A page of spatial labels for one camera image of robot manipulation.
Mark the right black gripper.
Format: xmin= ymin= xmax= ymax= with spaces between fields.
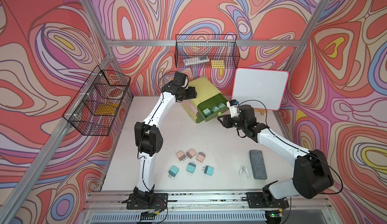
xmin=218 ymin=114 xmax=247 ymax=130

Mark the green plug one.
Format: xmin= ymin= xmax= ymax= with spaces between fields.
xmin=211 ymin=106 xmax=220 ymax=113

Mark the green plug three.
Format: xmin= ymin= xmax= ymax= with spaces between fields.
xmin=218 ymin=103 xmax=227 ymax=109

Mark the yellow green drawer cabinet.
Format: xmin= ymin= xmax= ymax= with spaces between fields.
xmin=182 ymin=77 xmax=229 ymax=123

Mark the green plug two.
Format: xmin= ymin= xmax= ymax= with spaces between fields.
xmin=202 ymin=108 xmax=212 ymax=117

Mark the green top drawer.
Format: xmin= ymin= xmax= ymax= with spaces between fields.
xmin=196 ymin=93 xmax=229 ymax=123

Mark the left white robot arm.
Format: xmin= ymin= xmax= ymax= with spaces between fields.
xmin=134 ymin=84 xmax=197 ymax=204

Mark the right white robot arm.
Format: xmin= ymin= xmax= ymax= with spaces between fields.
xmin=217 ymin=105 xmax=334 ymax=205

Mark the grey box in back basket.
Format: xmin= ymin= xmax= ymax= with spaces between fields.
xmin=183 ymin=56 xmax=210 ymax=66

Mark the yellow sponge in back basket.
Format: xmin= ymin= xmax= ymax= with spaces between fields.
xmin=211 ymin=60 xmax=225 ymax=69

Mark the wooden easel stand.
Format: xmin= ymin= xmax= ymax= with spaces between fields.
xmin=255 ymin=109 xmax=269 ymax=116

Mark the pink plug three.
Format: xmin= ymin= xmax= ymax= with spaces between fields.
xmin=197 ymin=152 xmax=206 ymax=163

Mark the pink plug two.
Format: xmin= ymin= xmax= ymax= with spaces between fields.
xmin=186 ymin=148 xmax=197 ymax=159

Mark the small white clip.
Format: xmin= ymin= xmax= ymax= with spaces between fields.
xmin=239 ymin=165 xmax=250 ymax=178

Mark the teal plug three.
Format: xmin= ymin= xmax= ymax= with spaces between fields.
xmin=203 ymin=166 xmax=214 ymax=176

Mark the pink framed whiteboard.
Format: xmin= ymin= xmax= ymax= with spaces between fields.
xmin=232 ymin=68 xmax=289 ymax=111

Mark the teal plug two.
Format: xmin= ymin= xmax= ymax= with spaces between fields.
xmin=186 ymin=163 xmax=196 ymax=174

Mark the pink plug one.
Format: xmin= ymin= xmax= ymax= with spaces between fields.
xmin=175 ymin=150 xmax=186 ymax=161

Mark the grey felt eraser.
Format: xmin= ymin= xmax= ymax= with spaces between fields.
xmin=249 ymin=149 xmax=267 ymax=180

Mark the teal plug one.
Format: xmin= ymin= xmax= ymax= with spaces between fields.
xmin=168 ymin=166 xmax=179 ymax=178

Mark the yellow item in left basket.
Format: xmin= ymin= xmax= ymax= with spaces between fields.
xmin=95 ymin=103 xmax=119 ymax=116

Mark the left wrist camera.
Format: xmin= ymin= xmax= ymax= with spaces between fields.
xmin=172 ymin=72 xmax=188 ymax=88

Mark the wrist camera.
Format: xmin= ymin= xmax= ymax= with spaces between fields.
xmin=172 ymin=72 xmax=188 ymax=88
xmin=226 ymin=100 xmax=239 ymax=118

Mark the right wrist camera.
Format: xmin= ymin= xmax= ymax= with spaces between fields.
xmin=226 ymin=100 xmax=239 ymax=118

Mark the back black wire basket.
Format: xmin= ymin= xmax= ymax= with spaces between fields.
xmin=175 ymin=33 xmax=240 ymax=69

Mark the black wire basket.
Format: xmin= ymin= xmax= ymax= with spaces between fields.
xmin=62 ymin=66 xmax=131 ymax=136
xmin=175 ymin=33 xmax=240 ymax=69

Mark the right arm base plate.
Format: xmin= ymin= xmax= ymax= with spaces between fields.
xmin=244 ymin=192 xmax=289 ymax=209

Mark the left black wire basket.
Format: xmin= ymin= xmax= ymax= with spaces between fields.
xmin=62 ymin=66 xmax=131 ymax=136

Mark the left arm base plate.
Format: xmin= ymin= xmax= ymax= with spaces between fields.
xmin=124 ymin=192 xmax=168 ymax=211

